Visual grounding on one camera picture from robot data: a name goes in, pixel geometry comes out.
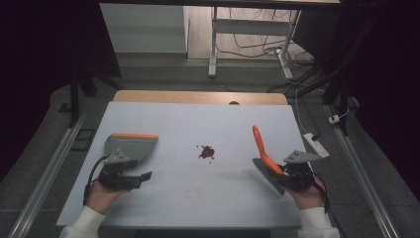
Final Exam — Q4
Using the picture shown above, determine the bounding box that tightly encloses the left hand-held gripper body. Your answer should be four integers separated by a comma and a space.
97, 150, 140, 191

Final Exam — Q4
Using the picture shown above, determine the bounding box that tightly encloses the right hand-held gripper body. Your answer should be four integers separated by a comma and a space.
276, 150, 327, 193

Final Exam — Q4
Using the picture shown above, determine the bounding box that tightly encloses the orange brush with grey bristles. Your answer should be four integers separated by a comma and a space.
251, 124, 287, 196

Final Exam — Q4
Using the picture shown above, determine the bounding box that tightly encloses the grey dustpan with orange edge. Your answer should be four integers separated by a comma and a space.
103, 132, 159, 166

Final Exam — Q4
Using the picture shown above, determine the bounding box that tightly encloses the pile of red beans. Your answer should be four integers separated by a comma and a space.
196, 144, 217, 161

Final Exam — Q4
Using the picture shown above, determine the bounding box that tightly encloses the person's left hand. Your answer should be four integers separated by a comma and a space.
85, 179, 130, 215

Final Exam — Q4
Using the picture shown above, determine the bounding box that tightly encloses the person's right hand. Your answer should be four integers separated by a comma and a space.
285, 176, 327, 211

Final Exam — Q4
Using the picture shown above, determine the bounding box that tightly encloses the white power strip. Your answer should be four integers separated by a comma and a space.
303, 132, 331, 160

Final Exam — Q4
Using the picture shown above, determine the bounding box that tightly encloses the black floor plate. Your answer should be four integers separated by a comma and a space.
70, 128, 97, 153

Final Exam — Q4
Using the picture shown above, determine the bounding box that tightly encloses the white table board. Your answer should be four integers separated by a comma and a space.
55, 101, 332, 230

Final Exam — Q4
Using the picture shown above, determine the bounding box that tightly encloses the black stand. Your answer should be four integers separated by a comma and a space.
67, 65, 117, 129

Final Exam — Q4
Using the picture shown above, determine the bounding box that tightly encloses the wooden table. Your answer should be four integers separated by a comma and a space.
112, 89, 289, 106

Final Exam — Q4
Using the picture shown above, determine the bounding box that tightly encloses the white cabinet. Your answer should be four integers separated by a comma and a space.
99, 3, 189, 55

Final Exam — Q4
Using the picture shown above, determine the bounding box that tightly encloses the left hand-held gripper cable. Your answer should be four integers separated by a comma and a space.
82, 154, 108, 206

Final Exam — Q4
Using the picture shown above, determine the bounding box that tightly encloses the hand-held gripper cable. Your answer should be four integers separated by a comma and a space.
82, 154, 108, 206
310, 172, 332, 214

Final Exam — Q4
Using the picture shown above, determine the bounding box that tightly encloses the right hand-held gripper cable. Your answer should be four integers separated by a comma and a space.
310, 172, 332, 214

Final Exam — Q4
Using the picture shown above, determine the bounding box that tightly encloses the white power strip cable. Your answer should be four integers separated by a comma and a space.
294, 88, 310, 135

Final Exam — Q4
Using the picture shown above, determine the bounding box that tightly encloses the aluminium rail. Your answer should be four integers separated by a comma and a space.
7, 111, 87, 238
324, 104, 401, 238

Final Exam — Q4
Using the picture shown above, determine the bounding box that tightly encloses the tangle of black floor cables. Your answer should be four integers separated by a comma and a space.
216, 8, 331, 95

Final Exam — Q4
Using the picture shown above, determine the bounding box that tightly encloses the white desk frame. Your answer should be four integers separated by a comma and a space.
207, 6, 302, 80

